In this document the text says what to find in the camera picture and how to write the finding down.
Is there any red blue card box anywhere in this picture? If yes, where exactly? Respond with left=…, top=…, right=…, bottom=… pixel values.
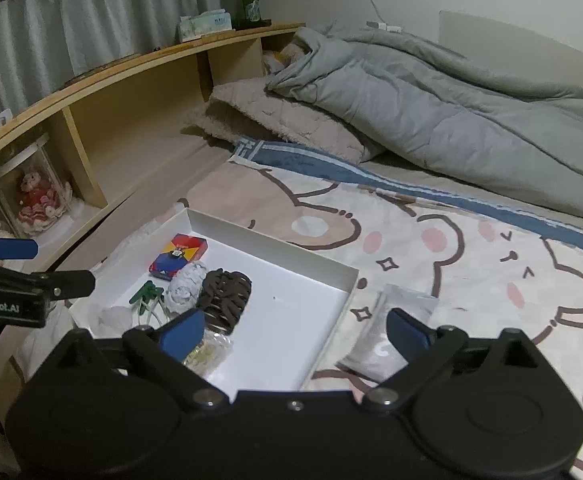
left=148, top=234, right=208, bottom=281

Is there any cartoon bear print blanket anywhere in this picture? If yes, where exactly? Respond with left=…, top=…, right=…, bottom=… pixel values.
left=186, top=156, right=583, bottom=479

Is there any grey window curtain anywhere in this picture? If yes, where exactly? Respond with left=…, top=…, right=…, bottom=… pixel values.
left=0, top=0, right=220, bottom=114

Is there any wooden bedside shelf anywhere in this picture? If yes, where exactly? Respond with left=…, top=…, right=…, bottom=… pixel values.
left=0, top=23, right=299, bottom=272

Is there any dark brown hair claw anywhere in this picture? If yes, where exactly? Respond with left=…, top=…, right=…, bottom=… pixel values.
left=196, top=269, right=252, bottom=336

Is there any grey quilted duvet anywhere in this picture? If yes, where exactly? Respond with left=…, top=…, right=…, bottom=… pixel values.
left=268, top=22, right=583, bottom=218

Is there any white shallow cardboard tray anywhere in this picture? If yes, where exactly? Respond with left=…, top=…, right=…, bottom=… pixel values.
left=69, top=209, right=359, bottom=396

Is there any bagged beaded cord necklace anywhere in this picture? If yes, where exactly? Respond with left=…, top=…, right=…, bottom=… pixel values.
left=181, top=331, right=234, bottom=378

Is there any doll in clear case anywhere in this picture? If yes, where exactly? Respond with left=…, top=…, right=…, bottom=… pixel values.
left=0, top=133, right=74, bottom=238

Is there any tissue box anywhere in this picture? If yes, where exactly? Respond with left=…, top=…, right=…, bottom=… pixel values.
left=178, top=9, right=233, bottom=44

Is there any grey foil pouch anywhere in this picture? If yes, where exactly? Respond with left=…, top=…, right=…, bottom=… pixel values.
left=339, top=285, right=438, bottom=382

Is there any white charger plug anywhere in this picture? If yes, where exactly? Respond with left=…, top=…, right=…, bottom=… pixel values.
left=366, top=21, right=402, bottom=34

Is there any green plastic clip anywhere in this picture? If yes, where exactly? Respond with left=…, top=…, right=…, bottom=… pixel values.
left=129, top=281, right=164, bottom=315

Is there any beige bed headboard panel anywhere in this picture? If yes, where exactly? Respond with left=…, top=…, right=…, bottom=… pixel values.
left=438, top=11, right=583, bottom=87

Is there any green glass bottle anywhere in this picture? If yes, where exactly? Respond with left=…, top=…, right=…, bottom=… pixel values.
left=242, top=0, right=261, bottom=26

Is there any beige fleece pillow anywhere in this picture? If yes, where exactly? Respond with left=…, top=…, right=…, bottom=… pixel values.
left=184, top=78, right=384, bottom=165

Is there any crumpled clear plastic wrap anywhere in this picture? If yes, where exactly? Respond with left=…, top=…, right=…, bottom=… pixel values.
left=89, top=304, right=133, bottom=338

